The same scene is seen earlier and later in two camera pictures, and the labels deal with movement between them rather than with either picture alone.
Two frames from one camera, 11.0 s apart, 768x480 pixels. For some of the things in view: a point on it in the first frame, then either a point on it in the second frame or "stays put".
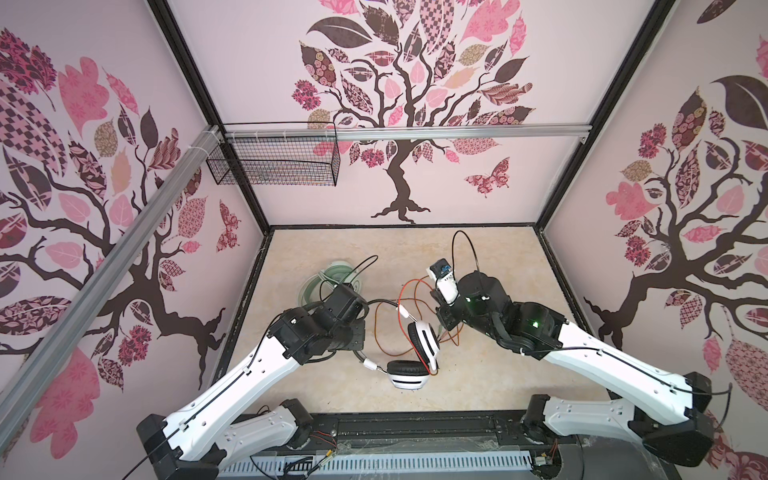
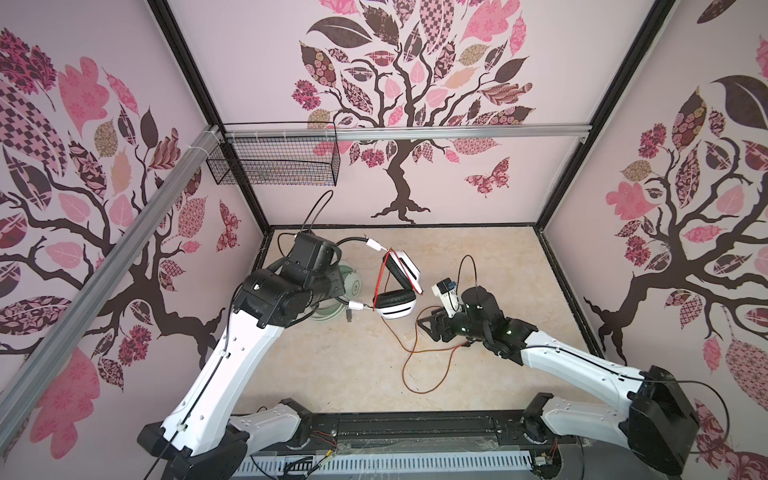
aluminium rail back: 402,131 stays put
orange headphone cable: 415,304 to 410,350
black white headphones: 409,375 to 394,304
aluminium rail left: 34,370 stays put
